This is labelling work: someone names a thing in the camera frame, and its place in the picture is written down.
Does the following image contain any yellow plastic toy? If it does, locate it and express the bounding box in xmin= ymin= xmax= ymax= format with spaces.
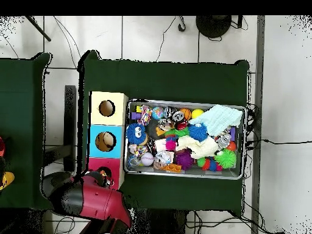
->
xmin=0 ymin=171 xmax=15 ymax=191

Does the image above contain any black upright panel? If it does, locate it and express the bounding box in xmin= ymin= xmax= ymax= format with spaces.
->
xmin=63 ymin=85 xmax=77 ymax=172

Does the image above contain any white baseball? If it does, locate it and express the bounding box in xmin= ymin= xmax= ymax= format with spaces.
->
xmin=140 ymin=152 xmax=155 ymax=167

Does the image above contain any black rod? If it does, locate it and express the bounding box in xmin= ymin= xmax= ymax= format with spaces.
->
xmin=24 ymin=15 xmax=52 ymax=42

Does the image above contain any blue spiky ball with eyes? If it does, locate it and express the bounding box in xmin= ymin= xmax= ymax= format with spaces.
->
xmin=126 ymin=122 xmax=147 ymax=145

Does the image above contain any green spiky ball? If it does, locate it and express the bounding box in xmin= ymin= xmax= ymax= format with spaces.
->
xmin=214 ymin=148 xmax=237 ymax=169

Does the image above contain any light blue waffle cloth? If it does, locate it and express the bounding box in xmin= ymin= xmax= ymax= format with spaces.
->
xmin=188 ymin=104 xmax=244 ymax=137

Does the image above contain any shallow silver mesh bin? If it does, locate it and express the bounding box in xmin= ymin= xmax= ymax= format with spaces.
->
xmin=124 ymin=98 xmax=247 ymax=180

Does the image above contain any dark green tablecloth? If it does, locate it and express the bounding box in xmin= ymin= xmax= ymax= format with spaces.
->
xmin=0 ymin=52 xmax=55 ymax=210
xmin=76 ymin=49 xmax=250 ymax=215

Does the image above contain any black round stand base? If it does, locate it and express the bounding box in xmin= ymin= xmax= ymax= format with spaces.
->
xmin=195 ymin=15 xmax=232 ymax=39

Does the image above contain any wooden box with three holes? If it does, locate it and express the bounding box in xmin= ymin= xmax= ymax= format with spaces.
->
xmin=84 ymin=91 xmax=129 ymax=191

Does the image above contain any orange toy basketball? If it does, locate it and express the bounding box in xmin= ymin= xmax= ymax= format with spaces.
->
xmin=180 ymin=107 xmax=193 ymax=121

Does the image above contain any orange plastic block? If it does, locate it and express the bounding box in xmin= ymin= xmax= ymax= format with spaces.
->
xmin=165 ymin=163 xmax=183 ymax=173

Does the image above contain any yellow ball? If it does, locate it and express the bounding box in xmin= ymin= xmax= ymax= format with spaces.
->
xmin=191 ymin=108 xmax=205 ymax=119

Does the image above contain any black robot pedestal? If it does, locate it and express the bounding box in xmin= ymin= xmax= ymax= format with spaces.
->
xmin=126 ymin=208 xmax=190 ymax=234

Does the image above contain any cream waffle cloth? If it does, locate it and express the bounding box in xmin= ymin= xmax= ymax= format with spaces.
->
xmin=175 ymin=135 xmax=219 ymax=160

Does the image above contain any black cable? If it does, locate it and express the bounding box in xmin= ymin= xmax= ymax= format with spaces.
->
xmin=246 ymin=138 xmax=312 ymax=145

